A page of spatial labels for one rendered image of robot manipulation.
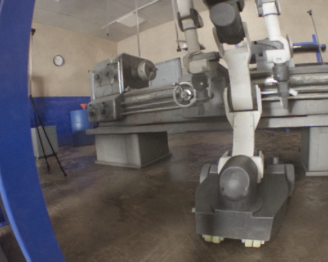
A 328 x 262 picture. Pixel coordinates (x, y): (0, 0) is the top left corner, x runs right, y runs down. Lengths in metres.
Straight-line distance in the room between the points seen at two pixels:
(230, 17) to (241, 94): 0.40
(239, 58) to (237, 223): 0.75
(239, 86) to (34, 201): 0.94
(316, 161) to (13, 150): 1.68
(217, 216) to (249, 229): 0.13
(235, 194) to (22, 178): 0.60
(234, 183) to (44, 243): 0.56
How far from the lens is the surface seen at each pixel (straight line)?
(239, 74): 1.00
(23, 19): 0.33
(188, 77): 1.58
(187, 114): 1.56
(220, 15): 0.84
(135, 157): 2.09
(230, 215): 0.72
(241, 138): 0.96
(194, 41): 1.06
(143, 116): 2.04
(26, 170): 0.29
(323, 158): 1.65
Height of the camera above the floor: 0.54
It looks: 5 degrees down
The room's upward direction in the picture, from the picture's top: 5 degrees counter-clockwise
